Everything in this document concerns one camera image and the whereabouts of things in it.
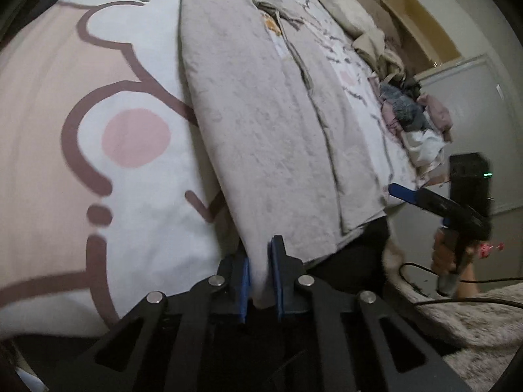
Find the small pink object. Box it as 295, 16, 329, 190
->
478, 242, 505, 259

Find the bear print bedsheet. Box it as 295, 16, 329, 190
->
0, 0, 417, 339

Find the fluffy beige rug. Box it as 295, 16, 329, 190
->
382, 237, 523, 376

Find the black cable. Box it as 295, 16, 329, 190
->
398, 262, 523, 308

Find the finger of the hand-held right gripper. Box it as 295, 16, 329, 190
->
388, 183, 491, 241

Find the pile of unfolded clothes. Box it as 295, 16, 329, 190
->
353, 28, 454, 184

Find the person's right hand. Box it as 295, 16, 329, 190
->
432, 229, 460, 274

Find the person's right forearm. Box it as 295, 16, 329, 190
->
455, 263, 482, 297

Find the cream shelf cabinet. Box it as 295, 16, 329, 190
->
378, 0, 464, 76

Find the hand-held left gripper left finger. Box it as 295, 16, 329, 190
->
45, 253, 251, 392

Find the white fluffy pillow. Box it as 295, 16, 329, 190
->
311, 0, 377, 37

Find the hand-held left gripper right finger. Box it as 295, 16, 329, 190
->
267, 235, 472, 392

